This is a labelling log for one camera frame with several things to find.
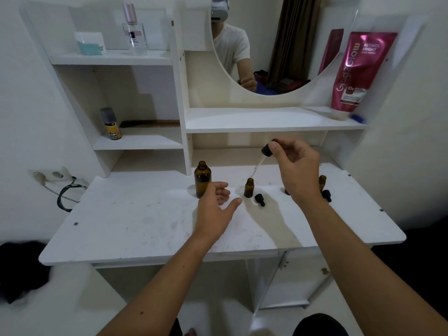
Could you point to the person's right hand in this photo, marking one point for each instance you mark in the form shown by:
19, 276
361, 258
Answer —
299, 171

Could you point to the person's left hand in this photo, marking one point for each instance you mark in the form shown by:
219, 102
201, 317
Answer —
210, 216

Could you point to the person's left thumb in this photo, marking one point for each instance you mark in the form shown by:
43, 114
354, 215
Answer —
232, 207

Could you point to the person's right thumb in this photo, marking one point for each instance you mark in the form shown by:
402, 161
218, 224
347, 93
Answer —
274, 150

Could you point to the black bulb glass dropper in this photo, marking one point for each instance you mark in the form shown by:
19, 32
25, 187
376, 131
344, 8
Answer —
266, 150

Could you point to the person's left forearm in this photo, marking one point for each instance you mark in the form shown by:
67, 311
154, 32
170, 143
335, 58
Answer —
157, 290

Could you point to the person's right forearm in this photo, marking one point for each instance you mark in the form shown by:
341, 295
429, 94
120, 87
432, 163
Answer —
360, 265

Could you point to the small amber glass bottle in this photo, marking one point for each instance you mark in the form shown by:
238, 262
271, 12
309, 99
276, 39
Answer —
249, 188
322, 181

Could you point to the black dropper cap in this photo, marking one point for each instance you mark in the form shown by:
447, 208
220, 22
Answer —
260, 200
326, 195

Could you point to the large amber glass bottle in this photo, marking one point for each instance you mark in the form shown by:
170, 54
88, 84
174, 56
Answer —
203, 180

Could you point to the small blue object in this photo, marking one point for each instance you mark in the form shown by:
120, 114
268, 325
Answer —
357, 118

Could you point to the white cabinet door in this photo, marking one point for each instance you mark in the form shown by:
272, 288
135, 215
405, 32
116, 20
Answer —
290, 279

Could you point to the white vanity table with shelves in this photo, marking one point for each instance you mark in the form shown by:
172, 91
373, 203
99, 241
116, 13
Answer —
140, 209

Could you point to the pink lotion tube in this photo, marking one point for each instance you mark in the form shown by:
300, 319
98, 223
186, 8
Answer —
357, 73

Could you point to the brown comb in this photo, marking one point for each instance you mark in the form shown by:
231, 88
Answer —
150, 123

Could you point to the small yellow spray can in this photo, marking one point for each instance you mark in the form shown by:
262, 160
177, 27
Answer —
111, 125

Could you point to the black shorts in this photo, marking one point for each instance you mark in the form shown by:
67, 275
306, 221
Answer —
318, 327

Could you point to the clear perfume bottle pink cap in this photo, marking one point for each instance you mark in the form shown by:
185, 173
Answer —
134, 34

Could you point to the white and teal box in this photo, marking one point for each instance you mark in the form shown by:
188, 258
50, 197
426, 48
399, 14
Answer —
90, 43

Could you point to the black cloth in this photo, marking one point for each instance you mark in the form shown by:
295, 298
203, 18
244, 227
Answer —
21, 269

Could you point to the round wall mirror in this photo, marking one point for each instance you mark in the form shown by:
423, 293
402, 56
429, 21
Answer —
280, 38

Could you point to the white wall socket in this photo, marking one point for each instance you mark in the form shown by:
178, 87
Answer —
56, 174

